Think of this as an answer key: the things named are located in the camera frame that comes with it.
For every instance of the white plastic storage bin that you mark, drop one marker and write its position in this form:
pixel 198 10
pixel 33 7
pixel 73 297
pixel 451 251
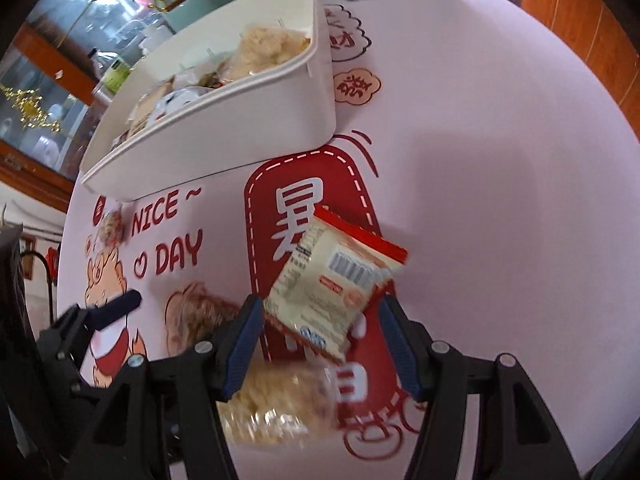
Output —
pixel 285 110

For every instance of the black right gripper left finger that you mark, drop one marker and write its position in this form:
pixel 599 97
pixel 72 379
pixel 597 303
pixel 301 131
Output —
pixel 156 413

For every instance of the green label plastic bottle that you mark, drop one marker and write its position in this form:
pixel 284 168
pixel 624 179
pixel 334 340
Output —
pixel 110 68

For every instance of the clear bag yellow noodle snack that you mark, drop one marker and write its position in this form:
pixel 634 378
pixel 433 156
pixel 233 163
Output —
pixel 289 403

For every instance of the beige cracker packet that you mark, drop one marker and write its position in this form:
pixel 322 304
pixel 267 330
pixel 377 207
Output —
pixel 141 114

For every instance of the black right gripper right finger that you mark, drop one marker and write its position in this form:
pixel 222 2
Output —
pixel 517 437

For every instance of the red cream biscuit packet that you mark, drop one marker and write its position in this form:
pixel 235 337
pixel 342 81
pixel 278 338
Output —
pixel 333 274

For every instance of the pink cartoon tablecloth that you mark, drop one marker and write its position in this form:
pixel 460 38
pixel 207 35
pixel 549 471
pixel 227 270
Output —
pixel 466 133

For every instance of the small round nut snack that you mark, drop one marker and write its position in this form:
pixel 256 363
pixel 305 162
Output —
pixel 111 229

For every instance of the orange wooden cabinet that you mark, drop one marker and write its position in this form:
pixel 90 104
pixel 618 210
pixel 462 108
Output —
pixel 591 31

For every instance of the teal ceramic canister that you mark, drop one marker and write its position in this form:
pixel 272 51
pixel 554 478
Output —
pixel 184 13

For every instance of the crab roe noodle snack bag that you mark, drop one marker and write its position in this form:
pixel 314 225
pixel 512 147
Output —
pixel 263 48

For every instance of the wooden glass sliding door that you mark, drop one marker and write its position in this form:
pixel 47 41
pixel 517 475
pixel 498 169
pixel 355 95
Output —
pixel 46 72

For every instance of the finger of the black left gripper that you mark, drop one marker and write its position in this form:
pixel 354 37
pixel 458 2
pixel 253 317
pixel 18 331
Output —
pixel 72 332

